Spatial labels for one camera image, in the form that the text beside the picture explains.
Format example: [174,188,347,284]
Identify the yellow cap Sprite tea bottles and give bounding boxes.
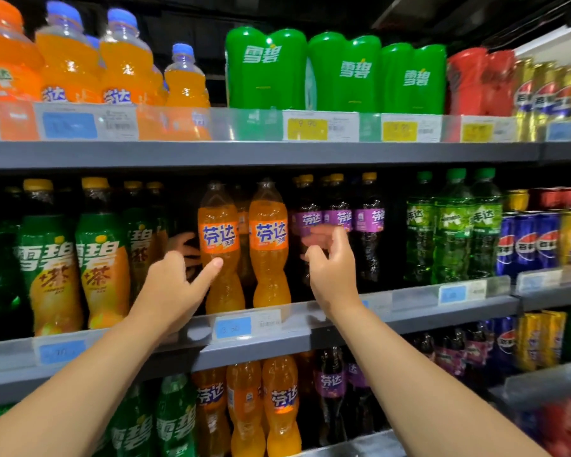
[17,178,85,337]

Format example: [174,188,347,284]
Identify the row of green soda bottles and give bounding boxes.
[0,374,199,457]

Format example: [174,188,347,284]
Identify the row of shelf price tags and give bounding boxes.
[33,264,571,368]
[0,100,571,143]

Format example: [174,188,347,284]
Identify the orange soda bottle dark cap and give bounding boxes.
[247,178,293,308]
[197,180,247,315]

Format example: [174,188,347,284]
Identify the small orange bottle blue cap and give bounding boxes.
[164,43,213,109]

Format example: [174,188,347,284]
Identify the small red cola multipack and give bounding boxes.
[445,47,518,118]

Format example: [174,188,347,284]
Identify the row of purple label bottles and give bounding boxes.
[314,323,496,448]

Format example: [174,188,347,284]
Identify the person's left forearm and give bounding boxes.
[0,319,167,457]

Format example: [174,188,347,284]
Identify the person's right hand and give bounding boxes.
[299,223,363,320]

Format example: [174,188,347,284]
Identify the grey store shelving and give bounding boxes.
[0,98,571,457]

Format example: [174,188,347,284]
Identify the person's left hand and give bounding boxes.
[128,231,225,343]

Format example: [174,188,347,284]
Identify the green soda bottle yellow cap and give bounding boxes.
[74,176,131,329]

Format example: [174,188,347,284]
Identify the row of green-capped lime bottles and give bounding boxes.
[404,167,506,284]

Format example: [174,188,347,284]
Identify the purple label bottle yellow cap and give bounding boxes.
[322,173,355,234]
[352,171,386,286]
[292,174,325,282]

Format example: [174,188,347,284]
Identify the row of assorted drink cans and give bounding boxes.
[512,56,571,120]

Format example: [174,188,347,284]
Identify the row of blue red cans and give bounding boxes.
[495,188,571,277]

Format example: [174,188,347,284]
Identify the person's right forearm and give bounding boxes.
[328,300,553,457]

